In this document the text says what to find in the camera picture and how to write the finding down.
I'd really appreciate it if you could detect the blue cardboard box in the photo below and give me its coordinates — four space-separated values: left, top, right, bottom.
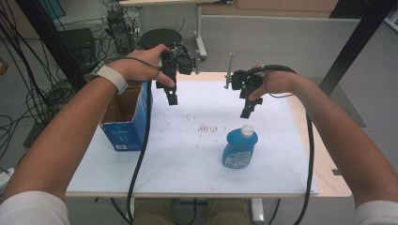
99 80 154 153

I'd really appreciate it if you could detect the blue bottle with white cap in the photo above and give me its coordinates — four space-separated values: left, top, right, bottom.
221 125 259 170

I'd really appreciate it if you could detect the wristwatch with white band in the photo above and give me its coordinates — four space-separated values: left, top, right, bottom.
90 64 130 96

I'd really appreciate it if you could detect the hand-held gripper black cable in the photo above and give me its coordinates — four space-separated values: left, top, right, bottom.
250 64 315 225
126 79 153 225

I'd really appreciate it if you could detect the person's right hand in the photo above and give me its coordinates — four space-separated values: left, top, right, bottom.
248 64 306 102

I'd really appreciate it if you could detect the right hand-held gripper black cable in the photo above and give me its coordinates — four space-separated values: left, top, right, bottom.
250 64 315 225

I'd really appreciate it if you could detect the black metal post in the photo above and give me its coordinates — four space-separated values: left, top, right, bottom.
13 0 87 92
318 0 398 97

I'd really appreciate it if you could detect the person's left hand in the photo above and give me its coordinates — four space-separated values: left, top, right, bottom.
107 43 176 91

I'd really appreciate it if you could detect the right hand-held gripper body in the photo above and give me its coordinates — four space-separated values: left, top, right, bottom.
224 52 268 101

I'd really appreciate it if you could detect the wooden cabinet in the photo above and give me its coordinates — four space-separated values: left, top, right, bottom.
201 0 340 19

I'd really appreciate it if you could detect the white table mat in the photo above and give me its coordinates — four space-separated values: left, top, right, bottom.
66 80 320 196

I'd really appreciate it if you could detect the teal panel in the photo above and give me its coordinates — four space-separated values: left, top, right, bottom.
38 0 67 21

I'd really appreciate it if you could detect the left hand-held gripper black cable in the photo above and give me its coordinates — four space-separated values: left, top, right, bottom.
126 79 153 225

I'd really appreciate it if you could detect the person's right leg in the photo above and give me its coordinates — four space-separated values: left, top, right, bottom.
205 198 252 225

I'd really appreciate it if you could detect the tangle of black floor cables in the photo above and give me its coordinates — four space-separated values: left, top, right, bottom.
0 6 142 158

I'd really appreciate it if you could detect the person's leg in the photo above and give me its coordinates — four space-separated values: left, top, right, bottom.
133 198 176 225
205 198 252 225

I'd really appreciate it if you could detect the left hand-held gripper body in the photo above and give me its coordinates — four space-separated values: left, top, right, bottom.
160 43 202 90

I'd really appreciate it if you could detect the person's left leg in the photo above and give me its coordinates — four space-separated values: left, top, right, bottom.
133 198 176 225

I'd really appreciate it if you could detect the black equipment box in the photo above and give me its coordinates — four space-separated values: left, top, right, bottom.
57 27 97 64

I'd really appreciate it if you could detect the white shirt sleeve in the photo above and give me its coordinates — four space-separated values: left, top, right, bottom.
0 190 71 225
351 200 398 225

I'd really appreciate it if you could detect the black round stool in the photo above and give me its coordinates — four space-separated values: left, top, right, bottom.
139 27 183 51

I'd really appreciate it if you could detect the white background desk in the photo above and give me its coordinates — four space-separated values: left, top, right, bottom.
118 0 234 61

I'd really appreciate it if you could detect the white power strip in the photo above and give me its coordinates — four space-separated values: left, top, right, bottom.
0 167 16 189

